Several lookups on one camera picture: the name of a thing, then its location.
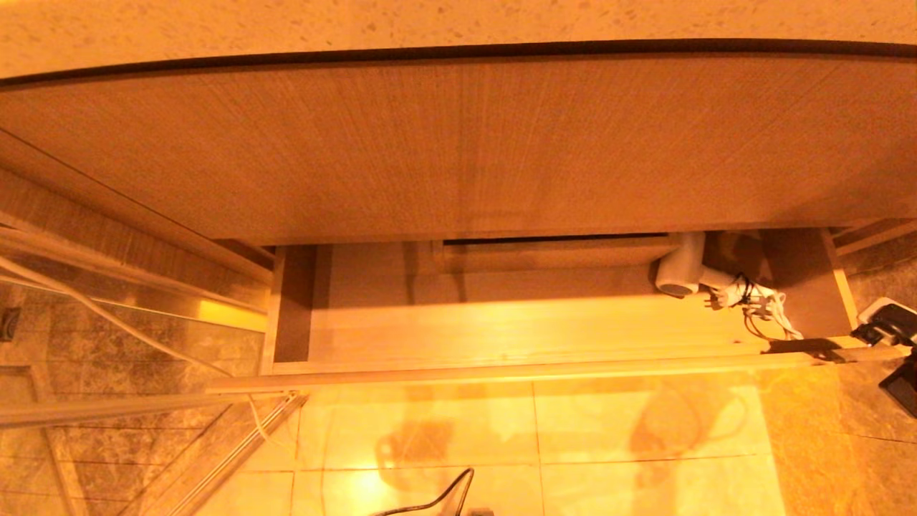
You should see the wooden vanity drawer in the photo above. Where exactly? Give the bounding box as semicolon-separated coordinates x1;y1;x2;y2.
206;228;914;396

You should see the wooden drawer pipe cutout box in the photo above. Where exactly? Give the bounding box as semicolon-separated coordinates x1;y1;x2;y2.
430;233;683;274

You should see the wooden vanity cabinet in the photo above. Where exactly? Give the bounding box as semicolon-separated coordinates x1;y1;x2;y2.
0;42;917;284

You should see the speckled stone countertop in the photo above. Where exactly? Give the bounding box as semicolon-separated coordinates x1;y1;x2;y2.
0;0;917;80

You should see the black base cable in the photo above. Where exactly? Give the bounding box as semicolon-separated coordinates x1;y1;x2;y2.
373;467;475;516

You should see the thin white cable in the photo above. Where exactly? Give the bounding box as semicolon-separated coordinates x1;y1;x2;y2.
0;254;296;454

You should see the glass shower partition metal frame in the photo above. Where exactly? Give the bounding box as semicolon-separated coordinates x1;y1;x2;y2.
0;226;310;516

